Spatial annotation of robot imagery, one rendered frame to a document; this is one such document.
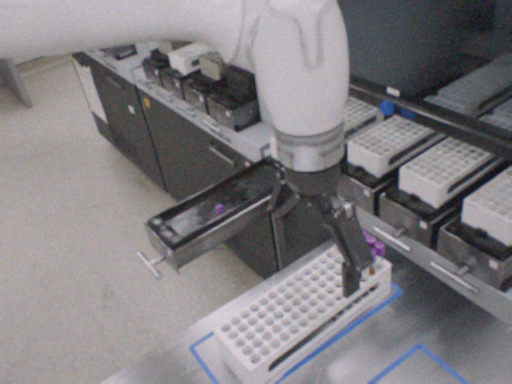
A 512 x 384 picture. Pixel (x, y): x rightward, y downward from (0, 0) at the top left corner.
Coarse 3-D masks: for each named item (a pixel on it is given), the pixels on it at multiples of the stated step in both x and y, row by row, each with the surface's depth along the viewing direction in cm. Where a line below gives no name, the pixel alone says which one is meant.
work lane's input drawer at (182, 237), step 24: (384, 120) 134; (264, 168) 126; (216, 192) 121; (240, 192) 120; (264, 192) 116; (288, 192) 120; (168, 216) 116; (192, 216) 115; (216, 216) 114; (240, 216) 114; (264, 216) 118; (168, 240) 108; (192, 240) 108; (216, 240) 112; (144, 264) 113
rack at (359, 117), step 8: (352, 104) 133; (360, 104) 133; (368, 104) 132; (344, 112) 131; (352, 112) 130; (360, 112) 129; (368, 112) 129; (376, 112) 129; (352, 120) 127; (360, 120) 127; (368, 120) 133; (376, 120) 131; (344, 128) 125; (352, 128) 131; (360, 128) 133; (368, 128) 130; (344, 136) 132; (352, 136) 128; (272, 144) 124; (272, 152) 126
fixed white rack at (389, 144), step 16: (384, 128) 121; (400, 128) 122; (416, 128) 120; (352, 144) 118; (368, 144) 117; (384, 144) 117; (400, 144) 117; (416, 144) 124; (432, 144) 122; (352, 160) 120; (368, 160) 115; (384, 160) 113; (400, 160) 117
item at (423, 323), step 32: (384, 256) 95; (256, 288) 93; (416, 288) 88; (448, 288) 88; (224, 320) 89; (352, 320) 85; (384, 320) 84; (416, 320) 83; (448, 320) 83; (480, 320) 82; (160, 352) 85; (192, 352) 84; (320, 352) 81; (352, 352) 80; (384, 352) 80; (416, 352) 79; (448, 352) 78; (480, 352) 78
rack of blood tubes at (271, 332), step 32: (320, 256) 89; (288, 288) 84; (320, 288) 83; (384, 288) 87; (256, 320) 81; (288, 320) 80; (320, 320) 79; (224, 352) 80; (256, 352) 75; (288, 352) 81
